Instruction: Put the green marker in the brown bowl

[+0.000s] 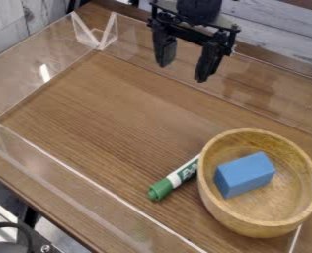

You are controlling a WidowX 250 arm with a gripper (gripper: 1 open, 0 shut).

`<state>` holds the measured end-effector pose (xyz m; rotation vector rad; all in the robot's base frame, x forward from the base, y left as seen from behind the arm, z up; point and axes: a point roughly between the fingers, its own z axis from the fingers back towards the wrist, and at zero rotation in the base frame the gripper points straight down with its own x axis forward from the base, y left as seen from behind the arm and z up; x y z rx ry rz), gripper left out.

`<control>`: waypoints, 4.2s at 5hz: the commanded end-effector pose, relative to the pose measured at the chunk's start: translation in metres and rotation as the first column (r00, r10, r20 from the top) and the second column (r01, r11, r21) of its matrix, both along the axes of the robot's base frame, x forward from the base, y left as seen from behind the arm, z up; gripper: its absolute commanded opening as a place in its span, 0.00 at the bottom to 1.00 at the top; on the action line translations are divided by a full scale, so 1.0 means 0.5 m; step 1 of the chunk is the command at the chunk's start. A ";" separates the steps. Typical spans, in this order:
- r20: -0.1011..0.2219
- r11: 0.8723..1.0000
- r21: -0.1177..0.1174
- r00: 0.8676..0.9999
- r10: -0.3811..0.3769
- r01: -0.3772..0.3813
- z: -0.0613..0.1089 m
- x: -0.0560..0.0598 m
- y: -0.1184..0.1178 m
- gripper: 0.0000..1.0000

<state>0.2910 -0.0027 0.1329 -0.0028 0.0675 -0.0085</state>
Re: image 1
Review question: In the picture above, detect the black metal stand base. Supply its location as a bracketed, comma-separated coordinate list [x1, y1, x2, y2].
[16, 229, 63, 253]

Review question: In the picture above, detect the blue foam block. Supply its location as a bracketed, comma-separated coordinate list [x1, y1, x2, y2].
[214, 151, 275, 199]

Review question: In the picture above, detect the black cable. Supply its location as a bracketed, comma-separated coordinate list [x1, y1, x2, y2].
[0, 221, 36, 253]

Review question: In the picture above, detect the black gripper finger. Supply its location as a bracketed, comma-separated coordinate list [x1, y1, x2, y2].
[154, 30, 176, 67]
[194, 42, 223, 83]

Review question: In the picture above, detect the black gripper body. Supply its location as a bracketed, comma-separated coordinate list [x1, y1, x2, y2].
[148, 0, 240, 55]

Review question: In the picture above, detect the clear acrylic corner bracket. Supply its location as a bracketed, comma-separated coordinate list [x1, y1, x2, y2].
[69, 12, 118, 51]

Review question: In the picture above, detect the green Expo marker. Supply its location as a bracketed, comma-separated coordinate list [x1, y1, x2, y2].
[148, 155, 199, 202]

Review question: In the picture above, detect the clear acrylic front wall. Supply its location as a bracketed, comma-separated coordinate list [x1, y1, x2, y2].
[0, 124, 207, 253]

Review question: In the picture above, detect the clear acrylic left wall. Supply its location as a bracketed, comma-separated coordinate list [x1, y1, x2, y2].
[0, 12, 97, 116]

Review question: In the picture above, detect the clear acrylic wall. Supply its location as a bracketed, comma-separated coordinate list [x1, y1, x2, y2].
[0, 12, 97, 116]
[0, 124, 207, 253]
[104, 13, 312, 134]

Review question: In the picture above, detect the clear acrylic back wall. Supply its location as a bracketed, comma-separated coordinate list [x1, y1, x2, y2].
[104, 13, 312, 134]

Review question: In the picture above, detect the brown wooden bowl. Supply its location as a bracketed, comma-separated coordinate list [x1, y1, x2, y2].
[196, 128, 312, 238]

